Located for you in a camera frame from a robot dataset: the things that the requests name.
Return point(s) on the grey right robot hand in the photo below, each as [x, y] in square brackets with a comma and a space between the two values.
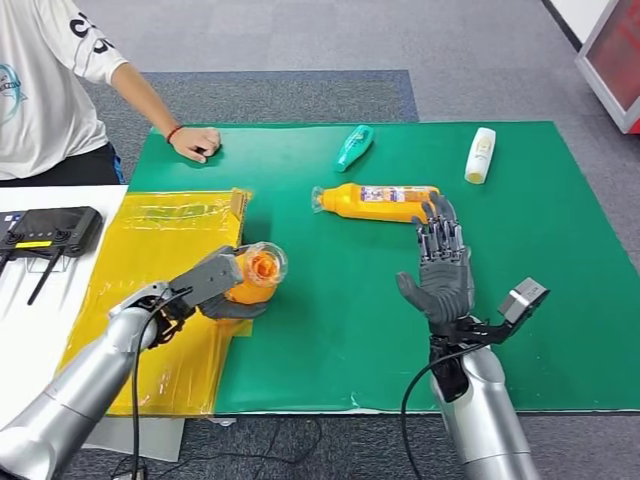
[445, 285]

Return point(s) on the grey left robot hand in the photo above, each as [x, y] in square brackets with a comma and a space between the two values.
[235, 311]

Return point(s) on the orange detergent bottle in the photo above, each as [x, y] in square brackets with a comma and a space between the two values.
[370, 206]
[260, 272]

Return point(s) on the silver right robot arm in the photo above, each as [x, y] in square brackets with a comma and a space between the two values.
[490, 424]

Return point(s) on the person's forearm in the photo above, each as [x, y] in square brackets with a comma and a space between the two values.
[143, 96]

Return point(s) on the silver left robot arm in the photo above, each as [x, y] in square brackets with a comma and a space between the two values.
[75, 397]

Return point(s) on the white plastic bottle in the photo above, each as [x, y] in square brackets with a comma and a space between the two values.
[480, 155]

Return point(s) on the teal plastic bottle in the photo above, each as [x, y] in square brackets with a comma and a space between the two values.
[353, 148]

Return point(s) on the green table mat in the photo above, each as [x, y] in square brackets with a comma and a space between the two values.
[550, 265]

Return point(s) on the yellow plastic sheet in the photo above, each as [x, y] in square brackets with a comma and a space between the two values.
[150, 225]

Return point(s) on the grey board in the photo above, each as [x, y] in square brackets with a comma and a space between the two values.
[160, 440]

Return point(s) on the person's hand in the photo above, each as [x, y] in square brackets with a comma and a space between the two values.
[198, 142]

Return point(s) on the black remote controller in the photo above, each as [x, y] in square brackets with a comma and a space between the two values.
[50, 232]

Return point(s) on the red and white cabinet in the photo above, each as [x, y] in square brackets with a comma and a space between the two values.
[615, 60]

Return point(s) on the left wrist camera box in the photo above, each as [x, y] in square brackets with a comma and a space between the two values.
[205, 278]

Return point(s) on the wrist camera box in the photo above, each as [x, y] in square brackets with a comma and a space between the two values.
[205, 278]
[522, 301]

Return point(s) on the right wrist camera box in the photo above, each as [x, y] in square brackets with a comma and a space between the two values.
[522, 301]

